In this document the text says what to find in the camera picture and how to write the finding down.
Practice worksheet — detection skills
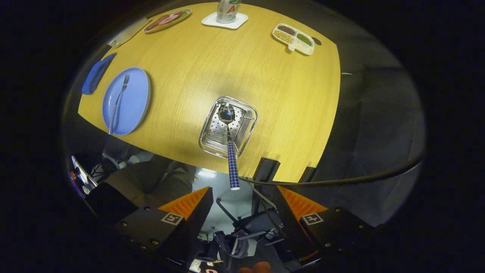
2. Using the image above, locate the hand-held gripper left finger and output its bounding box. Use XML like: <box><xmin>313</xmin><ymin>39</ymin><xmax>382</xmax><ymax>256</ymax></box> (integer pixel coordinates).
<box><xmin>112</xmin><ymin>186</ymin><xmax>214</xmax><ymax>268</ymax></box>

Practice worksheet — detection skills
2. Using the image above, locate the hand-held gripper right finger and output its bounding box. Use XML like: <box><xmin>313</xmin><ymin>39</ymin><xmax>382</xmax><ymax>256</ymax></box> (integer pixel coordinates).
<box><xmin>273</xmin><ymin>185</ymin><xmax>379</xmax><ymax>266</ymax></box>

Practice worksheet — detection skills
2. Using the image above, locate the spoon with checked handle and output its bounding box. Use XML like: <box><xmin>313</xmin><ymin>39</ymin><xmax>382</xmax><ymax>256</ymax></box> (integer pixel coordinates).
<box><xmin>217</xmin><ymin>103</ymin><xmax>241</xmax><ymax>190</ymax></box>

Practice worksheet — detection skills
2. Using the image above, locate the fork with checked handle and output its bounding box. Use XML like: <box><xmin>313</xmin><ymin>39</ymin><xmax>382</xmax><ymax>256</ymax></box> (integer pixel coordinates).
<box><xmin>108</xmin><ymin>74</ymin><xmax>130</xmax><ymax>135</ymax></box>

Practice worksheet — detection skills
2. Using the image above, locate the narrow black table leg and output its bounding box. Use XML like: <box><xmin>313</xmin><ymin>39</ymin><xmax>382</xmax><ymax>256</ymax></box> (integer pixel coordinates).
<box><xmin>299</xmin><ymin>166</ymin><xmax>317</xmax><ymax>183</ymax></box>

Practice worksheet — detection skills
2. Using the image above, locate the person's tan trouser leg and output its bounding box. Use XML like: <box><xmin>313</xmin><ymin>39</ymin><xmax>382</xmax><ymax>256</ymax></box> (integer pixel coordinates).
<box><xmin>114</xmin><ymin>154</ymin><xmax>197</xmax><ymax>213</ymax></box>

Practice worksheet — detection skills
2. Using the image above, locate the wide black table leg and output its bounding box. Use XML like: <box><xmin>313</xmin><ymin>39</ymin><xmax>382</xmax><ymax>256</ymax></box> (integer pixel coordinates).
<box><xmin>253</xmin><ymin>157</ymin><xmax>281</xmax><ymax>182</ymax></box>

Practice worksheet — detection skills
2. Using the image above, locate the person's black top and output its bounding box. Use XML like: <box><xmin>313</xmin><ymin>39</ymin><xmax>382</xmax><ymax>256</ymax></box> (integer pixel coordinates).
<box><xmin>85</xmin><ymin>181</ymin><xmax>139</xmax><ymax>224</ymax></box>

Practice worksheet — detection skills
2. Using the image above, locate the computer monitor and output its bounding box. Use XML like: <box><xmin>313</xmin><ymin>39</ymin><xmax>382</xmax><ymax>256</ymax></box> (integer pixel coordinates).
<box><xmin>70</xmin><ymin>155</ymin><xmax>99</xmax><ymax>194</ymax></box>

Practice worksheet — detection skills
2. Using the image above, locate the blue round plate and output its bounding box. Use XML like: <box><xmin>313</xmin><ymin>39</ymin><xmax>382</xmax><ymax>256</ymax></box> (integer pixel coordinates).
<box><xmin>102</xmin><ymin>67</ymin><xmax>152</xmax><ymax>136</ymax></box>

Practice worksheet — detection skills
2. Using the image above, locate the white divided bean dish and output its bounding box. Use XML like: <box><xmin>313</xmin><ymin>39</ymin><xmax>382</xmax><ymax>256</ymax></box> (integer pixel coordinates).
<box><xmin>272</xmin><ymin>23</ymin><xmax>315</xmax><ymax>56</ymax></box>

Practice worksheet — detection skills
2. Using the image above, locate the blue folded cloth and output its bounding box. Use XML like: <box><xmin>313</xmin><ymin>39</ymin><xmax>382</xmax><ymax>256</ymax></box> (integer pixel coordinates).
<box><xmin>81</xmin><ymin>52</ymin><xmax>117</xmax><ymax>95</ymax></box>

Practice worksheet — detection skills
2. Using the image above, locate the white oval food plate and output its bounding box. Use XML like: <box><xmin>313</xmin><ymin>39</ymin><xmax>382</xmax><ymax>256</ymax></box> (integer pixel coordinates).
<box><xmin>143</xmin><ymin>9</ymin><xmax>192</xmax><ymax>34</ymax></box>

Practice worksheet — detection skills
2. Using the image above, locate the white toaster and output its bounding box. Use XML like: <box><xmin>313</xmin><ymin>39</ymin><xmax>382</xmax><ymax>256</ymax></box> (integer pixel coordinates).
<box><xmin>107</xmin><ymin>17</ymin><xmax>152</xmax><ymax>48</ymax></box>

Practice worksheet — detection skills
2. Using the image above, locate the white square coaster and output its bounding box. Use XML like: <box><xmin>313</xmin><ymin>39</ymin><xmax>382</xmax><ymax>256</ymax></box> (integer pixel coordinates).
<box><xmin>201</xmin><ymin>12</ymin><xmax>249</xmax><ymax>30</ymax></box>

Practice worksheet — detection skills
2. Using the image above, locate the brown meat piece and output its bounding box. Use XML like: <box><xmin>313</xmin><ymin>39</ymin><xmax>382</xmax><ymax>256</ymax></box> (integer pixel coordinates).
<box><xmin>146</xmin><ymin>15</ymin><xmax>169</xmax><ymax>31</ymax></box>

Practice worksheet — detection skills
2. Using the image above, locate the pink ham slice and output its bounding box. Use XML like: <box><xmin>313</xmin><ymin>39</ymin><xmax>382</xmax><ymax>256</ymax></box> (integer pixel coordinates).
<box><xmin>159</xmin><ymin>13</ymin><xmax>180</xmax><ymax>26</ymax></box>

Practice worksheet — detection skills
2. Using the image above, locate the thin grey cable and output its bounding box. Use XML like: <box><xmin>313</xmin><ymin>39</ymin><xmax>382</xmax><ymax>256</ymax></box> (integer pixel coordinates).
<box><xmin>246</xmin><ymin>181</ymin><xmax>285</xmax><ymax>235</ymax></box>

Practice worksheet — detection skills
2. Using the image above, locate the thick black cable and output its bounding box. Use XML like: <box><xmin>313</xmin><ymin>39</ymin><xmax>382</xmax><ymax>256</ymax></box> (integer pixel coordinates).
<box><xmin>239</xmin><ymin>152</ymin><xmax>423</xmax><ymax>187</ymax></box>

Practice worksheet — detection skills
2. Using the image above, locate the metal wire cutlery rack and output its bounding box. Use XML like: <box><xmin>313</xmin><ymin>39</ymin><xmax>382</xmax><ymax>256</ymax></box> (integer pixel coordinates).
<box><xmin>198</xmin><ymin>96</ymin><xmax>258</xmax><ymax>159</ymax></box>

